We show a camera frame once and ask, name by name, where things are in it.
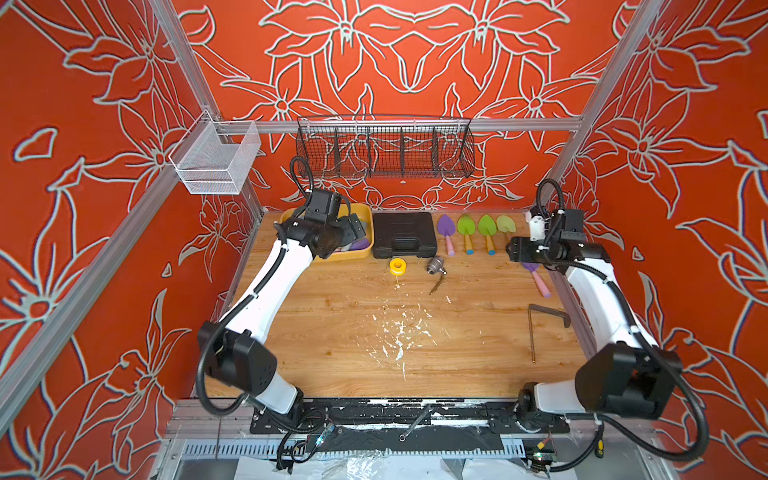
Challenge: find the purple square shovel pink handle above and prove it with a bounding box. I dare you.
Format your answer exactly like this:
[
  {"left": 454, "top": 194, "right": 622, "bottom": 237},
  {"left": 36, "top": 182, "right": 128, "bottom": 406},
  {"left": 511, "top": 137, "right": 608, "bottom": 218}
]
[{"left": 521, "top": 262, "right": 551, "bottom": 298}]

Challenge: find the green shovel wooden handle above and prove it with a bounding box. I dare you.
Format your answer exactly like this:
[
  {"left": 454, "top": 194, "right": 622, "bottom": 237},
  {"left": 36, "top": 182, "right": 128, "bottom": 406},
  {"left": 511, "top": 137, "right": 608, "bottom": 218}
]
[
  {"left": 496, "top": 215, "right": 517, "bottom": 240},
  {"left": 478, "top": 214, "right": 497, "bottom": 255},
  {"left": 456, "top": 214, "right": 476, "bottom": 255}
]

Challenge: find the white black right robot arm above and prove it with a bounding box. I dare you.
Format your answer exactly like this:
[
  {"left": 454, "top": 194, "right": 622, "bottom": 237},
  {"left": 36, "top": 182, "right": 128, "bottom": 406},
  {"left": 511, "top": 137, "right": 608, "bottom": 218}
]
[{"left": 506, "top": 179, "right": 710, "bottom": 462}]

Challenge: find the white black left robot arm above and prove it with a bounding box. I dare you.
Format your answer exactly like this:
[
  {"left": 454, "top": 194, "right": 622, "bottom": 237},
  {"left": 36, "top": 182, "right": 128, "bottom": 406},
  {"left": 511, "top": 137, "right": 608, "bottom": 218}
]
[{"left": 195, "top": 156, "right": 366, "bottom": 433}]

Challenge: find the purple shovel blade in box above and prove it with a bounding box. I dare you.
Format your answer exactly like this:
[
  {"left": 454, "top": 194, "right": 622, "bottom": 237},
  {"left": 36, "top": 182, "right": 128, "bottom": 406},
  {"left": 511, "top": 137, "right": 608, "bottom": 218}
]
[{"left": 350, "top": 238, "right": 371, "bottom": 251}]

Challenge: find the black plastic tool case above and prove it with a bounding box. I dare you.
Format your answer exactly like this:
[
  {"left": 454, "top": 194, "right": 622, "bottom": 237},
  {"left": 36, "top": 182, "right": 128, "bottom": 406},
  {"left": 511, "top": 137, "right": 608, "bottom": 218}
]
[{"left": 371, "top": 212, "right": 438, "bottom": 259}]

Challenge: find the hex key on table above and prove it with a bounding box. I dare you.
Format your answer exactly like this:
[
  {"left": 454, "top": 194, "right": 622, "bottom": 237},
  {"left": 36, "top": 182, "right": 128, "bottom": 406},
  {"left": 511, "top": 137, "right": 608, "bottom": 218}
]
[{"left": 527, "top": 303, "right": 572, "bottom": 365}]

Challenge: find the yellow tape roll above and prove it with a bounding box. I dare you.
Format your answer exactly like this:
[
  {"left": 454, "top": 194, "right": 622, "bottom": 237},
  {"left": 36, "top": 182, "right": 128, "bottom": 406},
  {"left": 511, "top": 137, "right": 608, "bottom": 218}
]
[{"left": 389, "top": 258, "right": 407, "bottom": 277}]

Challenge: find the yellow black screwdriver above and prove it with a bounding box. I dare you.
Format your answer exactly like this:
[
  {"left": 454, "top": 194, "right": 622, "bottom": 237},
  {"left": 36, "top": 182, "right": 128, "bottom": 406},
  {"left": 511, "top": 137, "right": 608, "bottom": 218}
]
[{"left": 594, "top": 439, "right": 605, "bottom": 459}]

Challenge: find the black wire wall basket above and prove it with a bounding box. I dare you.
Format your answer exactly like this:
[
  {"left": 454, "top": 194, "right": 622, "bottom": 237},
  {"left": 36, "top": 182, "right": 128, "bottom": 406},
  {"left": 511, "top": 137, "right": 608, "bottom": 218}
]
[{"left": 296, "top": 114, "right": 476, "bottom": 180}]

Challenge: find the clear mesh wall basket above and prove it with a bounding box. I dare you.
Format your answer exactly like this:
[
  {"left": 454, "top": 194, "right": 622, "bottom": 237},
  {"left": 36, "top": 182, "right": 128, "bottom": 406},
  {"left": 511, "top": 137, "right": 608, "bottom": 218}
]
[{"left": 169, "top": 112, "right": 262, "bottom": 195}]

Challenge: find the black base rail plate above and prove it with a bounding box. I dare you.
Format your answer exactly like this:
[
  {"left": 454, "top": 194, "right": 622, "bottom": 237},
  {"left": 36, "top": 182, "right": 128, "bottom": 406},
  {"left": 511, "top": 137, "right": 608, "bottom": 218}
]
[{"left": 245, "top": 397, "right": 570, "bottom": 435}]

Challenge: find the wrench on base rail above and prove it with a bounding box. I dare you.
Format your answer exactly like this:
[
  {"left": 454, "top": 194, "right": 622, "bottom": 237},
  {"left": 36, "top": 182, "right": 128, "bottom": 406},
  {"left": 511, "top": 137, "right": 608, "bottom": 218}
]
[{"left": 399, "top": 406, "right": 437, "bottom": 443}]

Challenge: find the grey cable duct strip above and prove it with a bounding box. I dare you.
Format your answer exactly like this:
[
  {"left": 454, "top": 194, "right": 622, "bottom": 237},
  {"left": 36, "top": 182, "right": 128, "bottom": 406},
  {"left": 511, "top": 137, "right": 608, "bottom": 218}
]
[{"left": 177, "top": 438, "right": 526, "bottom": 460}]

